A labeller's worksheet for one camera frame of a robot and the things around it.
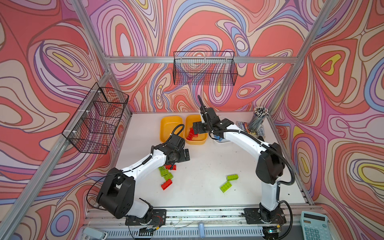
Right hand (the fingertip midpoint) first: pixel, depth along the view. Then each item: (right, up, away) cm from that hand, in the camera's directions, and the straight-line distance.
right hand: (201, 128), depth 89 cm
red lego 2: (-20, -31, -7) cm, 38 cm away
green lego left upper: (-24, -24, -1) cm, 34 cm away
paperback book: (+33, +2, +19) cm, 38 cm away
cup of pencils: (+38, +9, +4) cm, 39 cm away
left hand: (-10, -17, -2) cm, 19 cm away
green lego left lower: (-19, -28, -3) cm, 34 cm away
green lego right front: (+14, -33, -7) cm, 36 cm away
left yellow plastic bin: (-24, +3, +21) cm, 32 cm away
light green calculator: (+53, -46, -20) cm, 73 cm away
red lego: (-6, -4, +13) cm, 15 cm away
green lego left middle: (-22, -26, -2) cm, 34 cm away
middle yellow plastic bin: (-8, +6, +20) cm, 22 cm away
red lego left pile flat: (-20, -24, +1) cm, 31 cm away
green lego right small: (+17, -28, -5) cm, 33 cm away
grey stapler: (+41, -7, +9) cm, 42 cm away
